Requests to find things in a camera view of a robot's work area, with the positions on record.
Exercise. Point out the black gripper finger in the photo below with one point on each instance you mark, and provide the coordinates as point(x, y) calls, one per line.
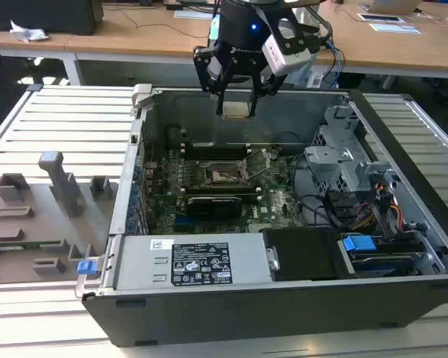
point(220, 87)
point(254, 89)

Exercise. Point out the small square silver CPU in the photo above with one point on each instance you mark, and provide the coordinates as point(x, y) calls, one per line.
point(236, 109)

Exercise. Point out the black RAM slot bank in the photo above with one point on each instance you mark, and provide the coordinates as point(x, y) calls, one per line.
point(220, 194)
point(216, 151)

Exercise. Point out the wooden desk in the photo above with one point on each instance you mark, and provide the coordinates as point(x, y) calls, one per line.
point(153, 37)
point(22, 46)

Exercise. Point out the metal drive cage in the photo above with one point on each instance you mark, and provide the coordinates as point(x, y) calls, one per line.
point(328, 168)

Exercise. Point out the black graphics card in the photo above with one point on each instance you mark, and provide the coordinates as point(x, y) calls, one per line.
point(214, 208)

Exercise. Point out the green motherboard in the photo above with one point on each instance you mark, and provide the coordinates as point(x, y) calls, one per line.
point(276, 209)

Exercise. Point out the white framed tablet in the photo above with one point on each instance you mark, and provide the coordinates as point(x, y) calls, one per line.
point(382, 17)

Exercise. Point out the silver laptop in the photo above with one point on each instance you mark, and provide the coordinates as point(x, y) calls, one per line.
point(392, 4)

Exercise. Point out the white paper sheet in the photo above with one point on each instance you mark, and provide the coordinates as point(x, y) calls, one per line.
point(395, 28)

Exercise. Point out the black plastic shroud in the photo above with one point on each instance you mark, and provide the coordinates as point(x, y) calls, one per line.
point(302, 253)

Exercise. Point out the hard disk in blue carrier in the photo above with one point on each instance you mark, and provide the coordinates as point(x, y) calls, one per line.
point(358, 243)

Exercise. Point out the black box on desk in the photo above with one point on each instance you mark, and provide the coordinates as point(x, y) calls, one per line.
point(45, 15)

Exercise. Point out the silver power supply with label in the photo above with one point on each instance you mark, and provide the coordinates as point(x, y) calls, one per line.
point(142, 261)

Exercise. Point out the crumpled white paper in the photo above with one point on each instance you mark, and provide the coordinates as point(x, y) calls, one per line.
point(28, 33)

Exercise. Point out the blue case latch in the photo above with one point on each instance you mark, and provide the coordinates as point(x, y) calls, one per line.
point(86, 268)

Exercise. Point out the grey parts rack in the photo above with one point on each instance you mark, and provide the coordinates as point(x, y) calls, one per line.
point(41, 223)

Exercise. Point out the black open PC case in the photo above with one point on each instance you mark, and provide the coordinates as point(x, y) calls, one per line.
point(246, 317)

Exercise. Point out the green RAM stick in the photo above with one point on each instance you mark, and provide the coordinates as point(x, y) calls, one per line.
point(22, 246)

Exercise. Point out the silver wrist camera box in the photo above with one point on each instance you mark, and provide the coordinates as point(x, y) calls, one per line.
point(213, 69)

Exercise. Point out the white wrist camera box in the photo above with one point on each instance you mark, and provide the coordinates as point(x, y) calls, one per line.
point(287, 59)

